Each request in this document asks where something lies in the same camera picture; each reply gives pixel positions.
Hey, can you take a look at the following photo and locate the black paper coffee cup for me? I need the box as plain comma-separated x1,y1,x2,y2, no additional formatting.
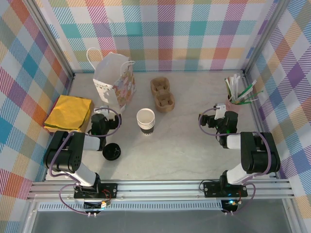
138,121,155,137
136,108,156,125
137,118,155,129

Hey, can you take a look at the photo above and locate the animal print paper gift bag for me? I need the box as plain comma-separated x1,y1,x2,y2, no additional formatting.
86,47,137,117

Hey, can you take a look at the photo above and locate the coloured paper napkin stack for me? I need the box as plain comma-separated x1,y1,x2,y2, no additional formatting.
43,96,95,136

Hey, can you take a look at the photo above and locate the yellow paper napkin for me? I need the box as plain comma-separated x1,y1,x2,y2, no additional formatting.
44,95,92,132

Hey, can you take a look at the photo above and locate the green white wrapped straw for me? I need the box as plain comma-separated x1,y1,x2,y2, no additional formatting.
239,79,258,100

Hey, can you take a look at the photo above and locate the small black controller board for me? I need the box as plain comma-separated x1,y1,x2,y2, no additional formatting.
83,200,108,211
221,199,241,212

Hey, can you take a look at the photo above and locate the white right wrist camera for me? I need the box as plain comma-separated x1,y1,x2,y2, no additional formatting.
213,102,227,120

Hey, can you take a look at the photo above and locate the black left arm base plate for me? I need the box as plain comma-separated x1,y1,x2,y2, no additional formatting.
73,182,119,200

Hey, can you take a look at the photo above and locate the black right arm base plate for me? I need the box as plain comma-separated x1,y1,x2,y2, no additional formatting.
203,181,249,198

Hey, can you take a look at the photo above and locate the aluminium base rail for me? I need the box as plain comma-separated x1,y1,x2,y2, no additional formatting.
26,179,296,201

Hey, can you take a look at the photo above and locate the white slotted cable duct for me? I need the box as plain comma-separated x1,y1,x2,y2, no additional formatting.
37,201,224,212

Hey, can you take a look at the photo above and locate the aluminium frame post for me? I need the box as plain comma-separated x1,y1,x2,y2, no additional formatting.
23,0,76,81
242,0,294,78

